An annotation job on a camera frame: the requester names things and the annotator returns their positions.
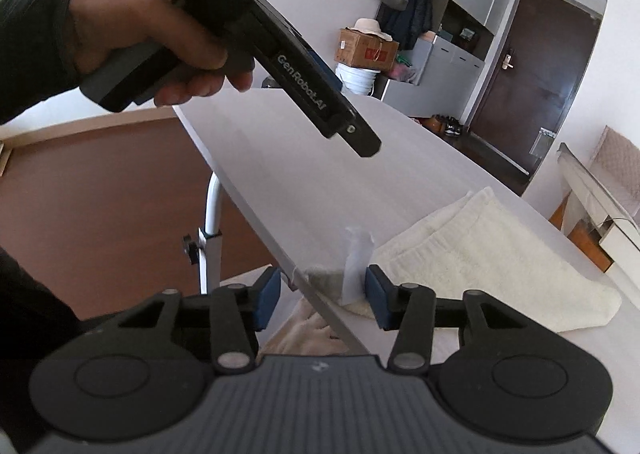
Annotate person's left forearm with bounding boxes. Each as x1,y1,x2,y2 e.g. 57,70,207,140
0,0,101,125

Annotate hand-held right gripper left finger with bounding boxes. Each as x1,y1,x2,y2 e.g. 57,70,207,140
85,268,281,376

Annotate white plastic bucket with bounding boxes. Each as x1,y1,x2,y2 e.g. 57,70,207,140
334,62,383,97

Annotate cream towel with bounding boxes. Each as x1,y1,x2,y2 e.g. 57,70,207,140
260,186,623,360

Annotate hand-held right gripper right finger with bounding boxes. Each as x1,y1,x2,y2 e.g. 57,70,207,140
365,264,561,376

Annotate dark brown door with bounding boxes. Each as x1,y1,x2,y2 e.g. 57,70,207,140
470,0,601,181

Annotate grey hallway cabinet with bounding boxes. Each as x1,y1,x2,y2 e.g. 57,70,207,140
375,0,521,119

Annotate white metal table leg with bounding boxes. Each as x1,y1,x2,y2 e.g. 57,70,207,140
182,171,224,295

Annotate straw hat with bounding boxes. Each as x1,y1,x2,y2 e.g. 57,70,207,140
350,18,394,42

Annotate person's left hand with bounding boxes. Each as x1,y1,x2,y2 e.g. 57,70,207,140
67,0,256,108

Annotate pile of colourful cloths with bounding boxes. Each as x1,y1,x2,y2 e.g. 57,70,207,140
390,58,417,84

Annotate metal wall box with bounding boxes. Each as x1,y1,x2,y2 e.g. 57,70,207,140
530,129,557,161

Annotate person's dark clothing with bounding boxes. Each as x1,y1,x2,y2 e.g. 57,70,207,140
0,246,85,352

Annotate beige quilted chair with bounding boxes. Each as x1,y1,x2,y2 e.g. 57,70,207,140
590,126,640,187

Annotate white glass-topped dining table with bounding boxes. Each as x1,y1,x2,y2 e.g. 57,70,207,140
550,141,640,269

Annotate dark jacket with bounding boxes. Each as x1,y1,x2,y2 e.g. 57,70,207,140
387,0,443,53

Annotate red-printed cardboard box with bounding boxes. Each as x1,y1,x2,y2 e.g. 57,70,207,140
337,28,401,70

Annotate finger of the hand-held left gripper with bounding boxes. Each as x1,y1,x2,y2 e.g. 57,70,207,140
304,44,345,94
327,108,383,158

